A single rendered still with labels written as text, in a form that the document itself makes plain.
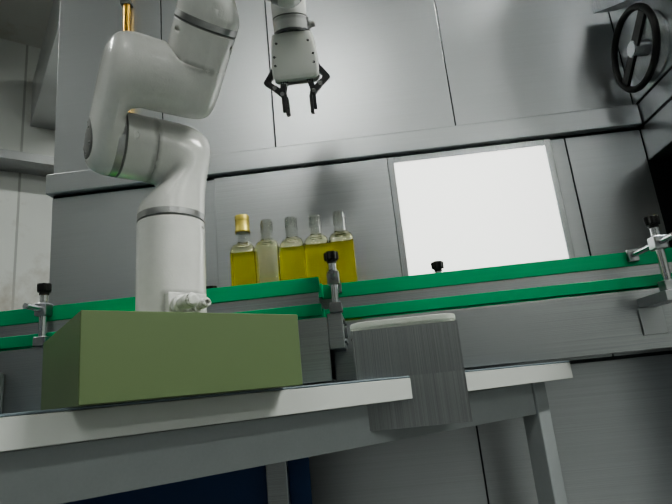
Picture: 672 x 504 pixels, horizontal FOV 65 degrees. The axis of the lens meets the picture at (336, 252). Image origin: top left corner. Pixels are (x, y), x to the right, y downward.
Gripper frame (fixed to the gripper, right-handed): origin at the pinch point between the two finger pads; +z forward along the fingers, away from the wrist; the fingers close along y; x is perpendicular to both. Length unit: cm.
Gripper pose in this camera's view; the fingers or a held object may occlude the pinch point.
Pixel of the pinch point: (299, 106)
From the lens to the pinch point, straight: 119.1
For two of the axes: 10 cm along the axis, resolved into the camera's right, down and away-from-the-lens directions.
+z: 1.1, 9.9, 1.0
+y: -9.9, 1.1, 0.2
